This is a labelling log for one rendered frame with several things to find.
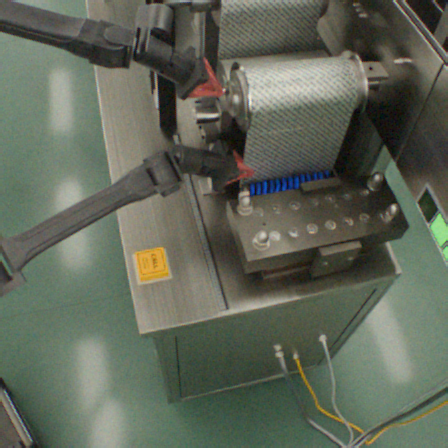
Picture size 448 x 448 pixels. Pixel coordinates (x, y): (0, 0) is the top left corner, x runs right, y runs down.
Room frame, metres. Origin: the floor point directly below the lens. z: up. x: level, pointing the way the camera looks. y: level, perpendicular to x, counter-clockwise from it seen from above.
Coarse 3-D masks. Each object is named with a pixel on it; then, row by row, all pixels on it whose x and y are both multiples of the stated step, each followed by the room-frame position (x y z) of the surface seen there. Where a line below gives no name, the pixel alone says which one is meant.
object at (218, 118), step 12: (204, 108) 0.79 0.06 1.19; (216, 108) 0.79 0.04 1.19; (216, 120) 0.77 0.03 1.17; (228, 120) 0.77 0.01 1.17; (204, 132) 0.76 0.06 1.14; (216, 132) 0.77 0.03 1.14; (228, 132) 0.77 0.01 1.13; (228, 144) 0.78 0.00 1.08; (204, 180) 0.80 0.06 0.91; (204, 192) 0.76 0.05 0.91; (216, 192) 0.77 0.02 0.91
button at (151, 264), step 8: (160, 248) 0.58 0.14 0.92; (136, 256) 0.55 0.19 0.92; (144, 256) 0.55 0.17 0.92; (152, 256) 0.55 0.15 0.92; (160, 256) 0.56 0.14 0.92; (136, 264) 0.53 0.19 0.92; (144, 264) 0.53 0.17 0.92; (152, 264) 0.53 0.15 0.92; (160, 264) 0.54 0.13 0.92; (144, 272) 0.51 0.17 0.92; (152, 272) 0.51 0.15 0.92; (160, 272) 0.51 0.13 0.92; (168, 272) 0.52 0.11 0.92; (144, 280) 0.50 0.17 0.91
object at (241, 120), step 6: (354, 66) 0.85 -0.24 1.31; (234, 72) 0.79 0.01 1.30; (234, 78) 0.79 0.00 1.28; (240, 78) 0.76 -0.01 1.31; (360, 78) 0.82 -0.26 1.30; (240, 84) 0.75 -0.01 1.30; (360, 84) 0.81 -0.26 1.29; (240, 90) 0.75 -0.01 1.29; (360, 90) 0.80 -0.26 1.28; (360, 96) 0.80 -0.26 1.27; (246, 102) 0.72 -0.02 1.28; (246, 108) 0.72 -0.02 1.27; (354, 108) 0.80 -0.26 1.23; (246, 114) 0.71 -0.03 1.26; (240, 120) 0.73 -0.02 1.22
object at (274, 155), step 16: (304, 128) 0.75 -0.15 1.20; (320, 128) 0.76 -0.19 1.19; (336, 128) 0.78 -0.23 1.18; (256, 144) 0.72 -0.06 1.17; (272, 144) 0.73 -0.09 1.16; (288, 144) 0.74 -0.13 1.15; (304, 144) 0.75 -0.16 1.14; (320, 144) 0.77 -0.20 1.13; (336, 144) 0.78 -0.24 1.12; (256, 160) 0.72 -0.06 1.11; (272, 160) 0.73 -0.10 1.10; (288, 160) 0.74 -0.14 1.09; (304, 160) 0.76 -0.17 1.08; (320, 160) 0.77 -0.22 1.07; (256, 176) 0.72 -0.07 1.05; (272, 176) 0.73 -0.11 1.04; (288, 176) 0.75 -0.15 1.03
